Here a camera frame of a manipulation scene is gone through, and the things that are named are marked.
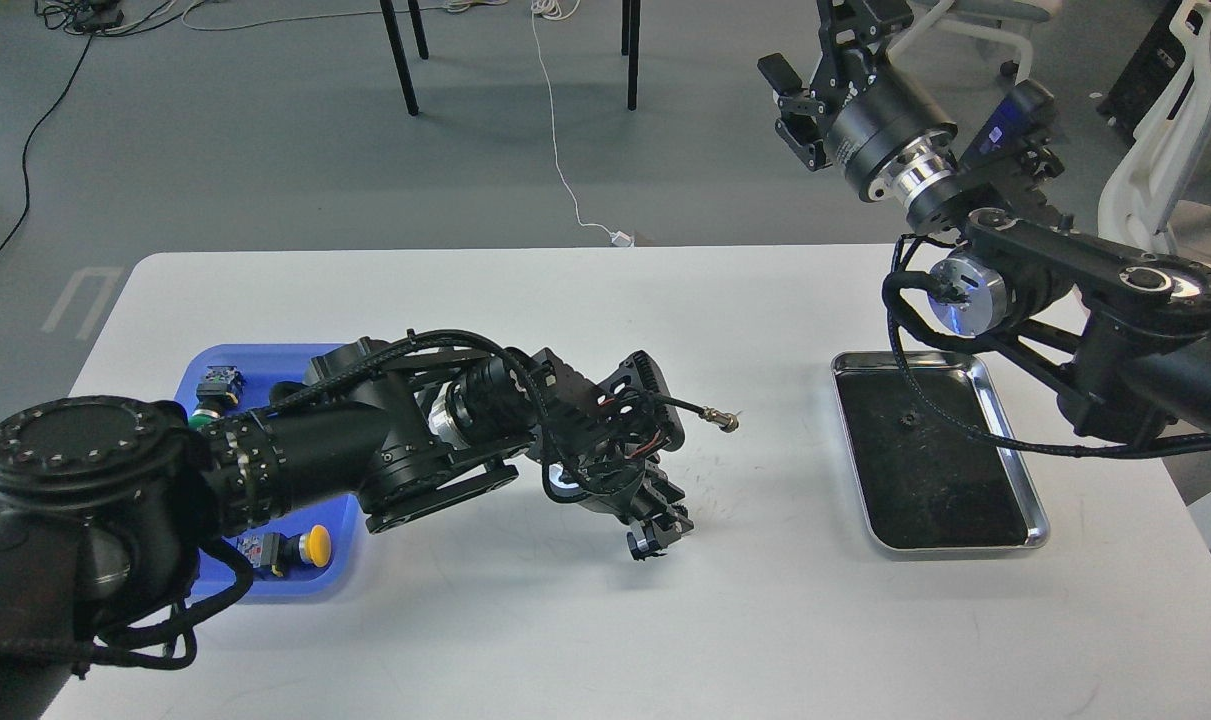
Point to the white grey office chair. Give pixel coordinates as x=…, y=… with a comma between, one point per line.
x=1008, y=23

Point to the yellow push button switch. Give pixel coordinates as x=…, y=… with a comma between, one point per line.
x=275, y=555

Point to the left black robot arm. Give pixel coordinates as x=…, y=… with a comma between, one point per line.
x=117, y=516

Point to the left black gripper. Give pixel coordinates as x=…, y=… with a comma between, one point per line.
x=636, y=492

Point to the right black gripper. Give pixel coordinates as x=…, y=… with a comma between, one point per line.
x=860, y=114

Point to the black table leg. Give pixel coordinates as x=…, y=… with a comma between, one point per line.
x=630, y=20
x=416, y=14

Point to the black table leg right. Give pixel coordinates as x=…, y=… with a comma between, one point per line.
x=630, y=20

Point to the silver metal tray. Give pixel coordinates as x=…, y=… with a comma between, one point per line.
x=930, y=492

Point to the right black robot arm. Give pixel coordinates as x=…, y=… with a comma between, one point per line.
x=1122, y=335

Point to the black table leg left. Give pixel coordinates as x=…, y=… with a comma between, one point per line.
x=416, y=14

